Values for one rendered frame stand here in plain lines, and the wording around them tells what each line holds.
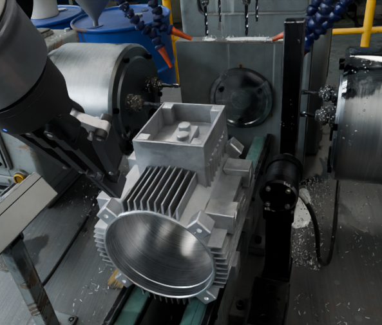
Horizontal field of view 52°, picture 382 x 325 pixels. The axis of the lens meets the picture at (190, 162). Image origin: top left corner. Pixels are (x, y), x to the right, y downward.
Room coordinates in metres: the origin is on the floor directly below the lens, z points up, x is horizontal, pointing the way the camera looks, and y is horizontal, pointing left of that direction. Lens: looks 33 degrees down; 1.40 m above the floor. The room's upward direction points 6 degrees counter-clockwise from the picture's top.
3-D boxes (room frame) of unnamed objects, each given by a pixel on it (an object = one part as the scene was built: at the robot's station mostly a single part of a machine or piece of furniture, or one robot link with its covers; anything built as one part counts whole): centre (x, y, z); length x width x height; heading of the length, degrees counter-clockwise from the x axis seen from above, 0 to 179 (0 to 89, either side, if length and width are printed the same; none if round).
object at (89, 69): (0.88, 0.23, 1.04); 0.37 x 0.25 x 0.25; 68
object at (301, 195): (0.66, -0.25, 0.92); 0.45 x 0.13 x 0.24; 158
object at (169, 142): (0.50, 0.01, 1.11); 0.12 x 0.11 x 0.07; 159
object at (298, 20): (0.58, -0.17, 1.12); 0.04 x 0.03 x 0.26; 158
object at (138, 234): (0.46, 0.02, 1.02); 0.20 x 0.19 x 0.19; 159
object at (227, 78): (0.83, -0.13, 1.02); 0.15 x 0.02 x 0.15; 68
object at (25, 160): (0.97, 0.46, 0.99); 0.35 x 0.31 x 0.37; 68
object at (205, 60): (0.89, -0.15, 0.97); 0.30 x 0.11 x 0.34; 68
